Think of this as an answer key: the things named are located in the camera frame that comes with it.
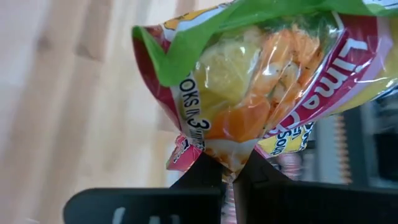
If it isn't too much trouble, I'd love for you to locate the white plastic bin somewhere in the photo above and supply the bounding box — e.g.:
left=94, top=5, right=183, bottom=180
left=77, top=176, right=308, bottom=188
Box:
left=312, top=123, right=339, bottom=186

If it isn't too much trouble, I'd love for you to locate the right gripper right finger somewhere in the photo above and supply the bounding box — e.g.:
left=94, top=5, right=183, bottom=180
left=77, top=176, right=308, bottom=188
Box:
left=233, top=151, right=398, bottom=224

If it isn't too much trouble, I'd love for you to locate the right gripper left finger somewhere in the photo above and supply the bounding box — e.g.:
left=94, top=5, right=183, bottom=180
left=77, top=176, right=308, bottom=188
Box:
left=63, top=154, right=224, bottom=224

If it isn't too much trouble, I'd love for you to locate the lime chili shrimp ramen pack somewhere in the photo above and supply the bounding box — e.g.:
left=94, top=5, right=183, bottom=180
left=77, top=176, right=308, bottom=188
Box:
left=132, top=0, right=398, bottom=224

